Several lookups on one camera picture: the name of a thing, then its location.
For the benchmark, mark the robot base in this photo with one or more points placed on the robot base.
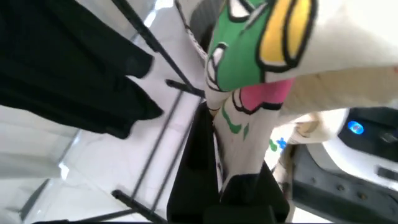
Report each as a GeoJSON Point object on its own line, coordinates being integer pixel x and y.
{"type": "Point", "coordinates": [342, 186]}

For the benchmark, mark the black clothes rack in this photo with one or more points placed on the black clothes rack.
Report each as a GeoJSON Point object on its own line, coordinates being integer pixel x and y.
{"type": "Point", "coordinates": [146, 34]}

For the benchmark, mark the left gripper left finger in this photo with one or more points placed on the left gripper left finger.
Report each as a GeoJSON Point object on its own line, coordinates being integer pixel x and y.
{"type": "Point", "coordinates": [192, 186]}

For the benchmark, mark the black t-shirt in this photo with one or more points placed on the black t-shirt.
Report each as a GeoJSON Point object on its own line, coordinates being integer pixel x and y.
{"type": "Point", "coordinates": [62, 62]}

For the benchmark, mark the cream printed garment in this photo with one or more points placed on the cream printed garment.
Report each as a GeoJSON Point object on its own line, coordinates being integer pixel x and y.
{"type": "Point", "coordinates": [248, 140]}

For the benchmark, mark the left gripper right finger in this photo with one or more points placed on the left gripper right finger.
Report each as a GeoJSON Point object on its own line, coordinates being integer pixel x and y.
{"type": "Point", "coordinates": [258, 199]}

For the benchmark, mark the white laundry basket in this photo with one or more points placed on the white laundry basket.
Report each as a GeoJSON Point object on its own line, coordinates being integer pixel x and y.
{"type": "Point", "coordinates": [199, 21]}

